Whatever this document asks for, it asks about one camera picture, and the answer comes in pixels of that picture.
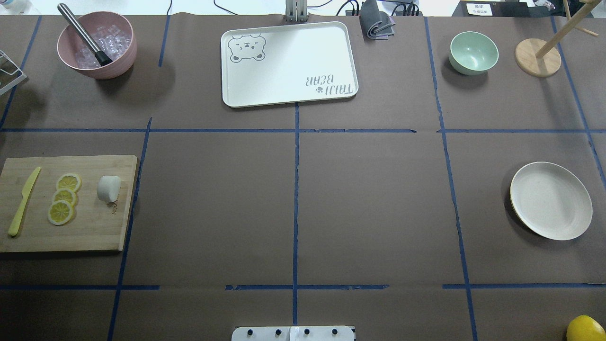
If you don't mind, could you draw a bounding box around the white bear tray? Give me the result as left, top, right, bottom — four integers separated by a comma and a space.
221, 21, 359, 108

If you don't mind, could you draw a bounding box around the folded grey cloth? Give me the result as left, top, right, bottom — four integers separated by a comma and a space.
359, 0, 395, 40

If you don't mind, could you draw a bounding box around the mint green bowl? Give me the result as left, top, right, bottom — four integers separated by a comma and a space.
449, 32, 499, 76

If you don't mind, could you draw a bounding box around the bamboo cutting board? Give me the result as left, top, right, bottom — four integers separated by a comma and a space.
0, 155, 138, 252

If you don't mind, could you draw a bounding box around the top lemon slice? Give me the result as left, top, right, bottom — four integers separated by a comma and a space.
55, 173, 82, 192

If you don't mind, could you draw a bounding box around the pink bowl with ice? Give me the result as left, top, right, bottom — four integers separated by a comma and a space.
57, 11, 138, 80

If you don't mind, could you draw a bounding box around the middle lemon slice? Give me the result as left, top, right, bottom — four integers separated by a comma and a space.
52, 188, 78, 206

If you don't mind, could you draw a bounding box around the beige round plate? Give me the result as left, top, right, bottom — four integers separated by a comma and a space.
509, 162, 593, 241

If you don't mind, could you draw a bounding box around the wooden mug stand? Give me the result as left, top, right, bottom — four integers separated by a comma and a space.
515, 0, 601, 78

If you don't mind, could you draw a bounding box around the yellow plastic knife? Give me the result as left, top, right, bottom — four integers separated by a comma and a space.
7, 166, 41, 237

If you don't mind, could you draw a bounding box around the yellow lemon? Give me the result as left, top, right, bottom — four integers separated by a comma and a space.
566, 315, 606, 341

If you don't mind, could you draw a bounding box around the aluminium frame post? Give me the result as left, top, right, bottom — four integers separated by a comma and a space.
285, 0, 309, 22

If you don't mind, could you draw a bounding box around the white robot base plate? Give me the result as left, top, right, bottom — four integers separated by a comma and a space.
231, 325, 356, 341

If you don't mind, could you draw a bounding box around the white wire cup rack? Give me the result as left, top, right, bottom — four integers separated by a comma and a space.
0, 50, 27, 96

